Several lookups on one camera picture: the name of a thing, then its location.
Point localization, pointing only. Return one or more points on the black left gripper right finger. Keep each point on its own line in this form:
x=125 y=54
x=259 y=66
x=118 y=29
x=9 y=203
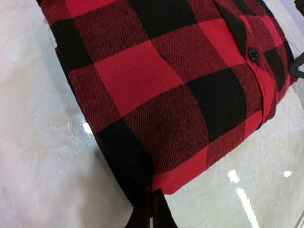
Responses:
x=162 y=217

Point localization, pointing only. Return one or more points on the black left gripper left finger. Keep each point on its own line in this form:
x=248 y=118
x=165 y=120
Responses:
x=142 y=211

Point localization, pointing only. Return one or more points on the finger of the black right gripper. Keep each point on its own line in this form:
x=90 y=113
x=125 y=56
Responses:
x=294 y=66

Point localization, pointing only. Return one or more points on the red black plaid shirt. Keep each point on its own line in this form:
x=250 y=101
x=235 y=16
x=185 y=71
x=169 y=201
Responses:
x=169 y=87

